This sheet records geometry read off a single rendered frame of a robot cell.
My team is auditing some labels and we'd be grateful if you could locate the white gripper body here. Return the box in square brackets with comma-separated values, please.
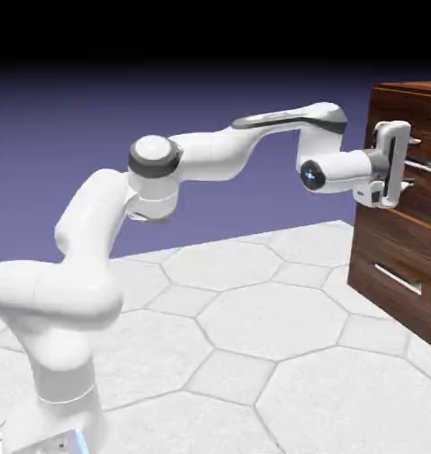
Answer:
[372, 120, 412, 209]

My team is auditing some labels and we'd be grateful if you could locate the dark wood drawer front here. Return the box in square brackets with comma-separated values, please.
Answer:
[356, 89, 431, 232]
[347, 204, 431, 351]

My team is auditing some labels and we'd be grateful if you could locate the dark wood cabinet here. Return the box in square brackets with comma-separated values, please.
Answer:
[347, 80, 431, 351]

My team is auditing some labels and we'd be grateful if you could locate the silver drawer handle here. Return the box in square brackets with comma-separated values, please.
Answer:
[404, 160, 431, 177]
[373, 262, 423, 296]

